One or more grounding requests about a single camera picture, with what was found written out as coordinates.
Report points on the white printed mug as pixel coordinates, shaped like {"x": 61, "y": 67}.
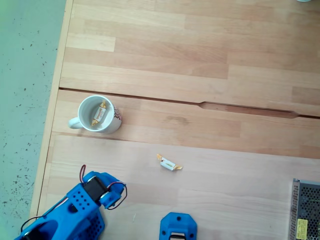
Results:
{"x": 85, "y": 117}

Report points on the caramel sweet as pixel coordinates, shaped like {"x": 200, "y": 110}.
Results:
{"x": 168, "y": 163}
{"x": 99, "y": 113}

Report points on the perforated metal power supply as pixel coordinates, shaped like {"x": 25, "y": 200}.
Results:
{"x": 306, "y": 210}

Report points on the blue post base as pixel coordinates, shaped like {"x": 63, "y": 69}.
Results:
{"x": 178, "y": 222}

